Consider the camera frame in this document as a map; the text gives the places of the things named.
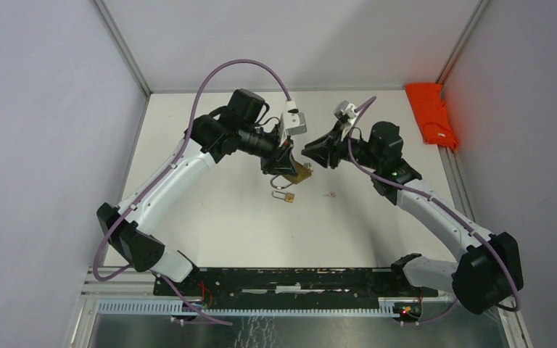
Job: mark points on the left aluminium frame rail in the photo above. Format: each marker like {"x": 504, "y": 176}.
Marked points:
{"x": 122, "y": 46}

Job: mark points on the small brass padlock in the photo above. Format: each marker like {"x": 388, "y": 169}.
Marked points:
{"x": 283, "y": 196}

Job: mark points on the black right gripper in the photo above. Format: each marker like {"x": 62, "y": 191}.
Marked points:
{"x": 319, "y": 150}

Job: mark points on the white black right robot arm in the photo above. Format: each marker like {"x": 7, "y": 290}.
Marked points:
{"x": 486, "y": 270}

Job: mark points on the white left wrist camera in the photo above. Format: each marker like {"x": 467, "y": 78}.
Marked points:
{"x": 291, "y": 122}

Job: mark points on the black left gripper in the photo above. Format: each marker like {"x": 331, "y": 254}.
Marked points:
{"x": 281, "y": 162}

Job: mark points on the aluminium corner frame rail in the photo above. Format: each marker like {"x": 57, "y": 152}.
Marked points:
{"x": 463, "y": 40}

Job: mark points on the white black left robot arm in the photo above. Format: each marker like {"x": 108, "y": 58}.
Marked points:
{"x": 129, "y": 225}

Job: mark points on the orange folded cloth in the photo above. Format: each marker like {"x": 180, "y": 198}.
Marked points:
{"x": 431, "y": 115}

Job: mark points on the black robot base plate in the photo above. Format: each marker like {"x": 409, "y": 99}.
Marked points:
{"x": 292, "y": 288}

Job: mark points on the large brass padlock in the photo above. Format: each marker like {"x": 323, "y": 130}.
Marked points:
{"x": 303, "y": 172}

